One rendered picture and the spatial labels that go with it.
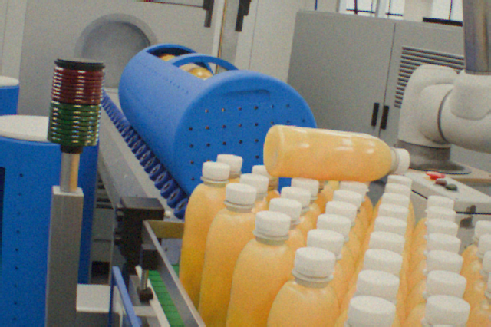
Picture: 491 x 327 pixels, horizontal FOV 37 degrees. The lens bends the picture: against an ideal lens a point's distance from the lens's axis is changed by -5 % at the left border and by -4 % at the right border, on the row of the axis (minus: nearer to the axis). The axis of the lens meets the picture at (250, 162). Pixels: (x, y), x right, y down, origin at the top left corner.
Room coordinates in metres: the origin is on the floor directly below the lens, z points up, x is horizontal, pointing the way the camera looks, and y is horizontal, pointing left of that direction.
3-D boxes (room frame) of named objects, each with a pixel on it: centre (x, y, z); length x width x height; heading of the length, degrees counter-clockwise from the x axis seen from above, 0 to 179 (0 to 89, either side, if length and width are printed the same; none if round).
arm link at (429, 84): (2.04, -0.48, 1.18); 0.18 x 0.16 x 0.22; 35
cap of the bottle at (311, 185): (1.04, -0.08, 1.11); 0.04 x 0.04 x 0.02
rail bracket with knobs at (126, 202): (1.25, 0.17, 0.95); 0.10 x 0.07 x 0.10; 108
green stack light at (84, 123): (0.88, 0.22, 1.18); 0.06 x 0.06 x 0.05
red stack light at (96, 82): (0.88, 0.22, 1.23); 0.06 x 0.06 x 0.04
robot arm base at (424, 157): (2.06, -0.46, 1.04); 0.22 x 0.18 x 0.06; 26
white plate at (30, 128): (1.66, 0.49, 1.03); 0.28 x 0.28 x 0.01
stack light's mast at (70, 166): (0.88, 0.22, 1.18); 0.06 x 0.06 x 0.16
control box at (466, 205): (1.25, -0.35, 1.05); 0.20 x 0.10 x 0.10; 18
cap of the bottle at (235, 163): (1.14, 0.03, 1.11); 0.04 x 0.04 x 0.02
